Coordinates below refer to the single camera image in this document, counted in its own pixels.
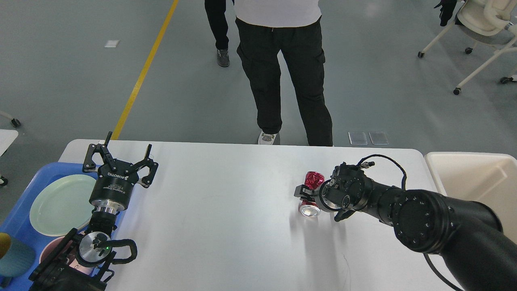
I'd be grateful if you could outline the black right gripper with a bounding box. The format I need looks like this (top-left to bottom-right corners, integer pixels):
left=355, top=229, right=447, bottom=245
left=294, top=184, right=356, bottom=222

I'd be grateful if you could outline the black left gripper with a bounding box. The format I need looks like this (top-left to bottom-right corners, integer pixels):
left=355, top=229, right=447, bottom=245
left=82, top=131, right=159, bottom=213

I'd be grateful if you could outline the crushed red can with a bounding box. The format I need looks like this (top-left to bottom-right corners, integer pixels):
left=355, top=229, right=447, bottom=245
left=298, top=171, right=325, bottom=218

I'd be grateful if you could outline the mint green plate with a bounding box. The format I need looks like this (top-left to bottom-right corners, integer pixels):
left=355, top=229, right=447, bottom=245
left=29, top=174, right=96, bottom=236

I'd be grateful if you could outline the pink HOME mug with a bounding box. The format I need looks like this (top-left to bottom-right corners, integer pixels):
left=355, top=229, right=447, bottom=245
left=38, top=236, right=94, bottom=275

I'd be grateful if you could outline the teal mug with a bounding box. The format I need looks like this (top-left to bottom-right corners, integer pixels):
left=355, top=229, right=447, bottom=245
left=0, top=232, right=36, bottom=277

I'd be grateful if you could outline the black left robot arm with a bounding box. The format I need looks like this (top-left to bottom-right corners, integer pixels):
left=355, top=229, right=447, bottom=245
left=28, top=131, right=159, bottom=291

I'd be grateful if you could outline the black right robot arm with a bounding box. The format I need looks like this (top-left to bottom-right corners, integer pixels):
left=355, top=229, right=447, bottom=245
left=294, top=156, right=517, bottom=291

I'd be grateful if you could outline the clear floor plate left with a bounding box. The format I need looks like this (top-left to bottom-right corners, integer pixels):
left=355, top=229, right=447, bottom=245
left=348, top=131, right=369, bottom=146

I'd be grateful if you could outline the clear floor plate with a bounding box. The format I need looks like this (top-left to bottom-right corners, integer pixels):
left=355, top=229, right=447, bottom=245
left=368, top=131, right=389, bottom=145
left=348, top=131, right=369, bottom=146

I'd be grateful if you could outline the clear floor plate right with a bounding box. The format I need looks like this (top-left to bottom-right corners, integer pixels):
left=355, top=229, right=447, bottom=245
left=368, top=131, right=389, bottom=145

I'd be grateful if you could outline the blue plastic tray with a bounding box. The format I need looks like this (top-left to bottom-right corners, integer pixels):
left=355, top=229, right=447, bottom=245
left=1, top=162, right=97, bottom=291

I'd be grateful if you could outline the chair caster at left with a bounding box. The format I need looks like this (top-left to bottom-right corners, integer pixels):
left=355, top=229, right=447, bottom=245
left=0, top=111, right=21, bottom=128

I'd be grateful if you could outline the white side table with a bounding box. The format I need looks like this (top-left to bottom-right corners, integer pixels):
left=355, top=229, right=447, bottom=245
left=0, top=129, right=19, bottom=156

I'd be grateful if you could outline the beige plastic bin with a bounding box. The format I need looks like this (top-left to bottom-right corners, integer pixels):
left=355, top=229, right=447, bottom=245
left=425, top=152, right=517, bottom=243

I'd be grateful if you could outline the person in white sneakers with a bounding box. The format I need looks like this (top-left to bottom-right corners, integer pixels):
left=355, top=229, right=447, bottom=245
left=233, top=0, right=334, bottom=147

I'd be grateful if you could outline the person in dark sneakers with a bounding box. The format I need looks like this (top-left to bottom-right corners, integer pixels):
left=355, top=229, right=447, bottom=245
left=204, top=0, right=230, bottom=67

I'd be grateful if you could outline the black garment on chair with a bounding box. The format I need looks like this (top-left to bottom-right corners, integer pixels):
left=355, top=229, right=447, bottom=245
left=434, top=0, right=458, bottom=27

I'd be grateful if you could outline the white office chair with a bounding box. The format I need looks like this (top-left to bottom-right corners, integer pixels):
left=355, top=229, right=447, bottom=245
left=418, top=0, right=517, bottom=95

